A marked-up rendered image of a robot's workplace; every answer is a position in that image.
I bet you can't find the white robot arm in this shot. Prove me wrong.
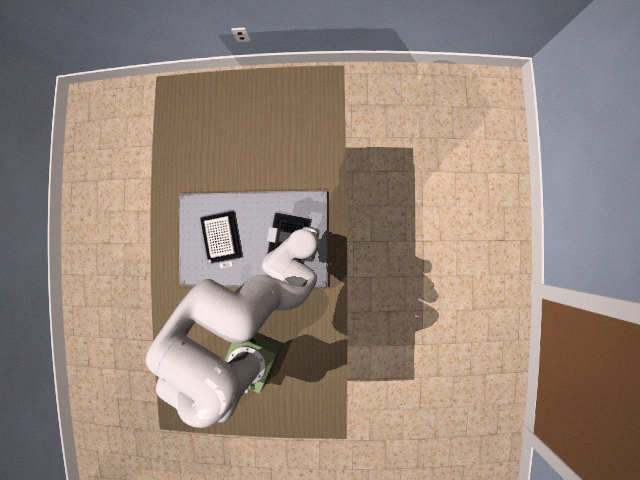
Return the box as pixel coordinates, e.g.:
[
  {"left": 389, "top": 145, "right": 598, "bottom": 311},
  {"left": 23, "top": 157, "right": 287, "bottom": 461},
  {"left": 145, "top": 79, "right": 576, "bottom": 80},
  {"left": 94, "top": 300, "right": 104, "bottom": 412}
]
[{"left": 146, "top": 227, "right": 319, "bottom": 428}]

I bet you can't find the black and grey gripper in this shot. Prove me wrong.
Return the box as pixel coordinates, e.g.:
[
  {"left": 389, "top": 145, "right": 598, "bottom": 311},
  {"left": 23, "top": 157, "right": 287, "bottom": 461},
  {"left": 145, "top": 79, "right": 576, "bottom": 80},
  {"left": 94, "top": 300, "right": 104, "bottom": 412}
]
[{"left": 303, "top": 227, "right": 320, "bottom": 261}]

